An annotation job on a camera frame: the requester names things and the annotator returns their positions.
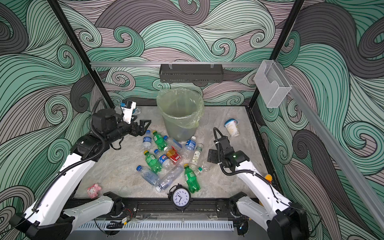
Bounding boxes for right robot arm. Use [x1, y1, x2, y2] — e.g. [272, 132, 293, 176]
[207, 137, 310, 240]

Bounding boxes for red yellow label bottle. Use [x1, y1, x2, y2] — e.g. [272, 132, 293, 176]
[164, 147, 182, 165]

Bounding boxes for pink plush toy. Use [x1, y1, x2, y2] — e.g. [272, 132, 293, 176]
[87, 184, 102, 199]

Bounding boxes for white yogurt cup blue lid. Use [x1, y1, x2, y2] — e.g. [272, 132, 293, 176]
[224, 119, 240, 137]

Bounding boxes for aluminium wall rail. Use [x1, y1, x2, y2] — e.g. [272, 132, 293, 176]
[90, 61, 261, 69]

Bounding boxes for clear bottle white cap blue label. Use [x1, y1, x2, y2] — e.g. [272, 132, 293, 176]
[183, 136, 197, 160]

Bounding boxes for clear bottle blue label upright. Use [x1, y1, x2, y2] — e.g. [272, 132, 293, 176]
[142, 130, 152, 151]

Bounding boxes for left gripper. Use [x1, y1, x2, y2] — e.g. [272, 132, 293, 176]
[107, 114, 151, 146]

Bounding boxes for black wall shelf tray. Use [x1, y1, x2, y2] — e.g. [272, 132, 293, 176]
[159, 64, 224, 84]

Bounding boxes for green sprite bottle front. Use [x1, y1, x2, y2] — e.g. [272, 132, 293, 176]
[184, 164, 201, 194]

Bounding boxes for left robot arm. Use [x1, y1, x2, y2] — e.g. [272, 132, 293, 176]
[9, 108, 152, 240]

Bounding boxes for clear water bottle blue cap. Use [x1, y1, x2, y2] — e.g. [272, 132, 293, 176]
[136, 165, 160, 186]

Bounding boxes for yellow plush toy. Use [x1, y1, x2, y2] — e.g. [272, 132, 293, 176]
[265, 174, 273, 183]

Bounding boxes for clear acrylic wall holder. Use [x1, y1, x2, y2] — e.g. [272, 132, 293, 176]
[254, 60, 292, 108]

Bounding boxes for large clear bottle white cap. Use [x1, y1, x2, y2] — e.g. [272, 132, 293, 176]
[155, 165, 184, 193]

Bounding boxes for mesh bin with green liner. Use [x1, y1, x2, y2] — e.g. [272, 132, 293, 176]
[157, 89, 204, 142]

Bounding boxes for black alarm clock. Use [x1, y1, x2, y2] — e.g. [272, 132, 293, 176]
[168, 184, 192, 213]

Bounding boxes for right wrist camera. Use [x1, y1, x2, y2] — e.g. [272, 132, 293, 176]
[217, 136, 231, 150]

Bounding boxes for clear crushed bottle green cap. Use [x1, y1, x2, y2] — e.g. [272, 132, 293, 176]
[195, 165, 210, 176]

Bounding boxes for clear bottle blue cap slanted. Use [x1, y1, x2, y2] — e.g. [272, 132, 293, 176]
[164, 136, 183, 151]

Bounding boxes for green sprite bottle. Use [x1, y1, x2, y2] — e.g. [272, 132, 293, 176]
[184, 164, 201, 194]
[153, 131, 168, 151]
[144, 151, 162, 174]

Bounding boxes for pepsi label clear bottle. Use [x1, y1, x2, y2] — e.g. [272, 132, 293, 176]
[154, 149, 174, 170]

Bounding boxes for white slotted cable duct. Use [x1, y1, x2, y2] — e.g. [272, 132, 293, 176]
[74, 220, 235, 232]

